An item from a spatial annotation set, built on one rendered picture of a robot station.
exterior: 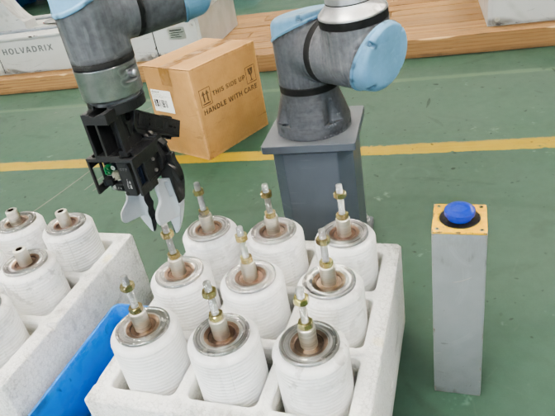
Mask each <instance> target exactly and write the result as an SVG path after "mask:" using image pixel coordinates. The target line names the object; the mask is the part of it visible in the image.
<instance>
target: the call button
mask: <svg viewBox="0 0 555 416"><path fill-rule="evenodd" d="M475 214H476V208H475V206H474V205H472V204H470V203H468V202H465V201H455V202H451V203H449V204H447V205H446V206H445V207H444V215H445V216H446V217H447V218H448V220H449V221H450V222H452V223H454V224H466V223H468V222H469V221H471V220H472V218H473V217H474V216H475Z"/></svg>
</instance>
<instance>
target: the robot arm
mask: <svg viewBox="0 0 555 416"><path fill-rule="evenodd" d="M47 1H48V3H49V6H50V14H51V16H52V18H53V19H55V23H56V25H57V28H58V30H59V34H60V37H61V39H62V41H63V44H64V48H65V50H66V53H67V55H68V57H69V62H70V64H71V66H72V69H73V73H74V77H75V79H76V82H77V84H78V88H79V91H80V93H81V95H82V98H83V100H84V101H85V102H86V103H87V106H88V110H87V111H85V112H84V113H83V114H82V115H80V117H81V120H82V123H83V126H84V129H85V131H86V133H87V136H88V139H89V142H90V145H91V146H92V151H93V154H91V155H90V156H89V157H87V158H86V159H85V160H86V162H87V165H88V168H89V171H90V173H91V175H92V179H93V181H94V184H95V186H96V188H97V192H98V194H102V193H103V192H104V191H105V190H106V189H107V188H108V187H109V186H111V187H112V189H113V190H118V191H125V192H126V203H125V204H124V206H123V208H122V210H121V220H122V221H123V222H124V223H128V222H130V221H132V220H134V219H136V218H138V217H141V218H142V220H143V221H144V222H145V223H146V224H147V225H148V226H149V228H150V229H151V230H152V231H155V230H156V228H157V223H158V224H159V225H164V224H166V223H168V222H169V221H171V224H172V226H173V229H174V231H175V233H177V232H178V231H179V230H180V228H181V225H182V222H183V213H184V198H185V178H184V174H183V170H182V168H181V166H180V164H179V162H178V161H177V159H176V157H175V153H174V152H173V151H172V152H171V151H170V149H169V147H168V145H167V143H168V141H167V140H166V139H171V137H179V131H180V120H176V119H173V118H172V117H171V116H165V115H156V114H154V113H150V112H147V111H141V110H137V108H139V107H140V106H142V105H143V104H144V103H145V102H146V98H145V93H144V90H143V88H142V87H143V83H142V79H141V76H140V71H139V69H138V66H137V63H136V60H135V53H134V50H133V47H132V44H131V41H130V39H133V38H136V37H139V36H143V35H147V34H149V33H152V32H155V31H159V30H162V29H164V28H167V27H170V26H174V25H177V24H179V23H182V22H186V23H187V22H189V21H190V20H191V19H193V18H195V17H199V16H201V15H203V14H204V13H206V11H207V10H208V8H209V6H210V4H211V0H47ZM324 1H325V4H320V5H315V6H310V7H303V8H300V9H297V10H294V11H291V12H287V13H284V14H282V15H280V16H278V17H275V18H274V19H273V20H272V22H271V24H270V30H271V37H272V39H271V43H273V53H274V58H275V63H276V68H277V77H278V82H279V87H280V93H281V97H280V102H279V108H278V114H277V130H278V133H279V134H280V135H281V136H282V137H283V138H284V139H289V140H292V141H300V142H308V141H317V140H322V139H328V138H331V137H334V136H336V135H339V134H341V133H343V132H344V131H346V130H347V129H348V128H349V127H350V126H351V123H352V120H351V112H350V109H349V106H348V104H347V102H346V100H345V98H344V95H343V93H342V92H341V89H340V87H339V86H341V87H349V88H352V89H354V90H356V91H369V92H376V91H380V90H382V89H383V88H385V87H387V86H388V85H390V84H391V83H392V82H393V80H394V79H395V78H396V76H397V75H398V73H399V72H400V69H401V67H402V65H403V63H404V61H405V57H406V51H407V36H406V31H405V29H404V27H402V26H401V24H400V23H398V22H397V21H395V20H390V16H389V8H388V2H387V0H324ZM98 163H99V166H100V169H101V171H102V175H103V177H104V179H103V180H102V182H101V183H100V184H98V181H97V178H96V176H95V173H94V171H93V167H94V166H96V165H97V164H98ZM102 163H103V165H104V167H103V165H102ZM160 176H161V177H162V178H159V177H160ZM158 178H159V179H158ZM154 188H155V192H156V194H157V197H158V199H159V203H158V206H157V209H156V211H155V209H154V201H153V200H152V198H151V196H150V194H149V192H150V191H152V190H153V189H154Z"/></svg>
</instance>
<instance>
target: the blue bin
mask: <svg viewBox="0 0 555 416"><path fill-rule="evenodd" d="M129 305H130V304H117V305H113V306H112V307H111V308H110V309H109V311H108V312H107V313H106V315H105V316H104V317H103V319H102V320H101V322H100V323H99V324H98V325H97V327H96V328H95V329H94V330H93V331H92V333H91V334H90V335H89V337H88V338H87V339H86V341H85V342H84V343H83V345H82V346H81V348H80V349H79V350H78V351H77V352H76V353H75V355H74V356H73V357H72V359H71V360H70V361H69V363H68V364H67V366H66V367H65V368H64V369H63V370H62V371H61V373H60V374H59V375H58V377H57V378H56V379H55V381H54V382H53V383H52V385H51V386H50V388H49V389H48V390H47V391H46V392H45V393H44V395H43V396H42V397H41V399H40V400H39V401H38V403H37V404H36V406H35V407H34V408H33V409H32V411H31V412H30V413H29V414H28V415H27V416H92V414H91V412H90V411H89V409H88V407H87V405H86V403H85V398H86V396H87V395H88V393H89V391H90V390H91V389H92V388H93V386H94V385H96V384H97V381H98V379H99V377H100V376H101V374H102V373H103V372H104V370H105V369H106V367H107V365H108V364H109V363H110V361H111V360H112V358H113V357H114V356H115V355H114V352H113V351H112V349H111V335H112V333H113V330H114V328H115V327H116V326H117V325H118V324H119V323H120V321H121V320H122V319H123V318H124V317H125V316H127V315H128V314H129V310H128V308H129Z"/></svg>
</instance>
